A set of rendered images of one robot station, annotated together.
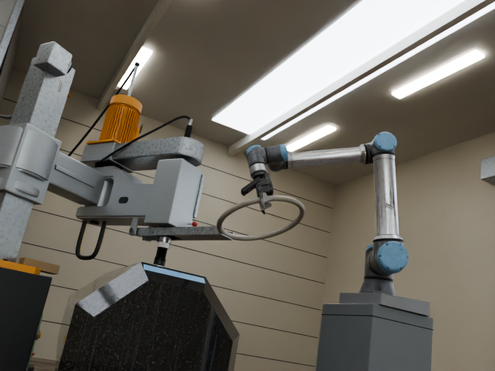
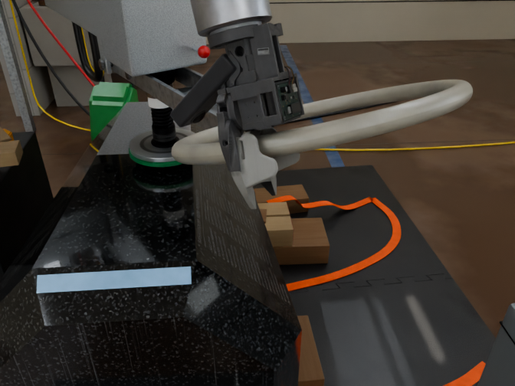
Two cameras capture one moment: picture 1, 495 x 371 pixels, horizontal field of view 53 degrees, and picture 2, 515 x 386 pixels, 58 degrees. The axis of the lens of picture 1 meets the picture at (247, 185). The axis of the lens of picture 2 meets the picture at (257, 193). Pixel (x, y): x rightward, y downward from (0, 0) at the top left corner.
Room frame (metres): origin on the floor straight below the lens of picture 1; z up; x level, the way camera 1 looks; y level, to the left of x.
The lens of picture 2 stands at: (1.89, -0.28, 1.53)
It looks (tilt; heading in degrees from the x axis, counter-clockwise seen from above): 32 degrees down; 21
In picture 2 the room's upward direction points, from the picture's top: straight up
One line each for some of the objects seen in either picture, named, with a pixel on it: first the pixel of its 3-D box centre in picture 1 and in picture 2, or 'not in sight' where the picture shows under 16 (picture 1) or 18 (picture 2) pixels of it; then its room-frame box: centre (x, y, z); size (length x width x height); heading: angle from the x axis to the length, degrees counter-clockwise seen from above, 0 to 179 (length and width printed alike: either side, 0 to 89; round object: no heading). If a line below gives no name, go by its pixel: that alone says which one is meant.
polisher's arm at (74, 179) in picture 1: (50, 169); not in sight; (2.96, 1.23, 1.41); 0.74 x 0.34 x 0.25; 148
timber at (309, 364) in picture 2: not in sight; (299, 356); (3.03, -0.01, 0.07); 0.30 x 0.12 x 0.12; 27
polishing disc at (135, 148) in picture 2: not in sight; (165, 143); (2.97, 0.44, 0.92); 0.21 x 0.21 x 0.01
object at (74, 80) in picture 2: not in sight; (90, 42); (5.47, 2.82, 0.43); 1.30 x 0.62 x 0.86; 25
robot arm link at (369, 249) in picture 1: (379, 261); not in sight; (2.60, -0.77, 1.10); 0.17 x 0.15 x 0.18; 178
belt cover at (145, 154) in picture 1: (143, 158); not in sight; (3.17, 0.73, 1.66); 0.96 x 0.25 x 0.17; 56
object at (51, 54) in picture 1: (54, 60); not in sight; (2.65, 1.27, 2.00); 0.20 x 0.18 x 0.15; 119
